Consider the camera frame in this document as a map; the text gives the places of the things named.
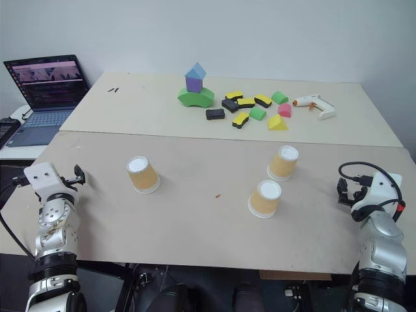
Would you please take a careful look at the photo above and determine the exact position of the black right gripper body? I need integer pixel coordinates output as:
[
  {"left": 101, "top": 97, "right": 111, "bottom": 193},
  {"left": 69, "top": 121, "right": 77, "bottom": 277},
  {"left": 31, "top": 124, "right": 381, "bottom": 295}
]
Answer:
[{"left": 345, "top": 185, "right": 365, "bottom": 205}]

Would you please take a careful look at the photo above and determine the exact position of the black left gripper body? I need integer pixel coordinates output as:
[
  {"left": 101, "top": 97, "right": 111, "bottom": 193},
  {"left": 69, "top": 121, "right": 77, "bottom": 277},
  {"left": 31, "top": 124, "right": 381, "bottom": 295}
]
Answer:
[{"left": 59, "top": 175, "right": 78, "bottom": 189}]

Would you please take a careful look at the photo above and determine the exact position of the tan paper cup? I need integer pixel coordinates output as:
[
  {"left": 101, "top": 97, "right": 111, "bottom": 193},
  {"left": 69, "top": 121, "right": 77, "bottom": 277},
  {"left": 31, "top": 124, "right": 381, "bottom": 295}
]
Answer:
[
  {"left": 248, "top": 179, "right": 282, "bottom": 219},
  {"left": 266, "top": 144, "right": 300, "bottom": 182},
  {"left": 125, "top": 156, "right": 161, "bottom": 195}
]

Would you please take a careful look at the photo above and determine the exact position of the blue open laptop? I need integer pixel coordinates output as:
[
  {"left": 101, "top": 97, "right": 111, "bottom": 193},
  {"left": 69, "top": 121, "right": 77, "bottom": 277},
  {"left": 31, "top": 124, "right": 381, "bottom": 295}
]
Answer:
[{"left": 3, "top": 54, "right": 92, "bottom": 148}]

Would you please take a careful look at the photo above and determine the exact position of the white hot glue gun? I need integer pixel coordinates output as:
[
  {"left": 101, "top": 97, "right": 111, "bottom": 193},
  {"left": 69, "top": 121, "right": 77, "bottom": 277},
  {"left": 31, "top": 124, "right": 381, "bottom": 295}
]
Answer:
[{"left": 291, "top": 94, "right": 336, "bottom": 122}]

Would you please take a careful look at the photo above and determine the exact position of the yellow foam wedge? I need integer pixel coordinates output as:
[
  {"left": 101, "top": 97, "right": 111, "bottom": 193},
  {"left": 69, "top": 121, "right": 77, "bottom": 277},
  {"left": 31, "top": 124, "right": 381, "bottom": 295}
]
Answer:
[{"left": 266, "top": 113, "right": 290, "bottom": 132}]

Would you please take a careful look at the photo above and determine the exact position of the brown cardboard piece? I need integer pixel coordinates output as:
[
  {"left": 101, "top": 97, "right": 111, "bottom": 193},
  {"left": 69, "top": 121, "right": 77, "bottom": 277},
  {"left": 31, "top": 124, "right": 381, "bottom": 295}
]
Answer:
[{"left": 259, "top": 270, "right": 333, "bottom": 281}]

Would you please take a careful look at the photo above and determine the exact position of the green foam arch block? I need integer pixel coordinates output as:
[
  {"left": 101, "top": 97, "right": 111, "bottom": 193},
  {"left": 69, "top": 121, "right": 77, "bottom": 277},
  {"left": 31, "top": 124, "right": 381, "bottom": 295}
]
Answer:
[{"left": 177, "top": 86, "right": 215, "bottom": 109}]

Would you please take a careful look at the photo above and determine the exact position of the purple foam cube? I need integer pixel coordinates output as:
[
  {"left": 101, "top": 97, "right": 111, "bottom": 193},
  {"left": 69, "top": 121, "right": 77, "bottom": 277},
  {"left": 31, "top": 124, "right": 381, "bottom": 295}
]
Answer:
[{"left": 185, "top": 75, "right": 203, "bottom": 94}]

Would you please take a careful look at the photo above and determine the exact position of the blue foam roof block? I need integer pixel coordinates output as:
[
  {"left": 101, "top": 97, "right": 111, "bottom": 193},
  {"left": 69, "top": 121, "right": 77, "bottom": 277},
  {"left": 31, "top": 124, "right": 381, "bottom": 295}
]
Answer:
[{"left": 185, "top": 62, "right": 208, "bottom": 80}]

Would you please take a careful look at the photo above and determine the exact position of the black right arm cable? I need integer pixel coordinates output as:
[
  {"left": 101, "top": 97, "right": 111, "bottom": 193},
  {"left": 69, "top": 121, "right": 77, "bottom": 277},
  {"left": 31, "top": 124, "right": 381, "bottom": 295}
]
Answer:
[{"left": 337, "top": 162, "right": 406, "bottom": 223}]

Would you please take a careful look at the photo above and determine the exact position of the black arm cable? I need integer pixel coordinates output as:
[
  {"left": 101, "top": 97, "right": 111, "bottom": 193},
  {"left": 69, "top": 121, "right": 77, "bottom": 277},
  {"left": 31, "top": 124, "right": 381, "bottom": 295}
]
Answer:
[
  {"left": 0, "top": 175, "right": 37, "bottom": 261},
  {"left": 337, "top": 162, "right": 406, "bottom": 223}
]

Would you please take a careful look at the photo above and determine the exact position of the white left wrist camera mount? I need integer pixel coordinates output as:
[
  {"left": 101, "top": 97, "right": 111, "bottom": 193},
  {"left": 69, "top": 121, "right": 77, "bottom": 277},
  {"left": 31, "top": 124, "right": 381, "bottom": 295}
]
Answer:
[{"left": 23, "top": 162, "right": 79, "bottom": 200}]

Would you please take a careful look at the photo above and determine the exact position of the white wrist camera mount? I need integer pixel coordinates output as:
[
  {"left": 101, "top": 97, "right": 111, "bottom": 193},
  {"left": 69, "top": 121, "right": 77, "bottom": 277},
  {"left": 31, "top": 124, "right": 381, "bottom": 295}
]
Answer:
[
  {"left": 352, "top": 172, "right": 403, "bottom": 213},
  {"left": 23, "top": 162, "right": 79, "bottom": 200}
]

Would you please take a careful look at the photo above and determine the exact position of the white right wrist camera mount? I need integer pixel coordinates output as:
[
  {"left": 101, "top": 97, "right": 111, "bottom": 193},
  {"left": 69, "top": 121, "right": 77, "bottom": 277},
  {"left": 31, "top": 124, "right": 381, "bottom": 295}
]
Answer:
[{"left": 352, "top": 172, "right": 403, "bottom": 213}]

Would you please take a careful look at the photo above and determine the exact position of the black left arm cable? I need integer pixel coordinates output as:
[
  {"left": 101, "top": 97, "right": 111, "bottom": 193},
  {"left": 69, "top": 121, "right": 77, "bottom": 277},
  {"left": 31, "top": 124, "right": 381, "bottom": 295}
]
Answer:
[{"left": 0, "top": 175, "right": 37, "bottom": 261}]

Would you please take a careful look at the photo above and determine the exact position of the black table frame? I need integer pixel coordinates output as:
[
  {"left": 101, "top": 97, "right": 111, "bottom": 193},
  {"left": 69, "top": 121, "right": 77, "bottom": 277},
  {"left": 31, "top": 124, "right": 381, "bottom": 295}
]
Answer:
[{"left": 76, "top": 259, "right": 173, "bottom": 312}]

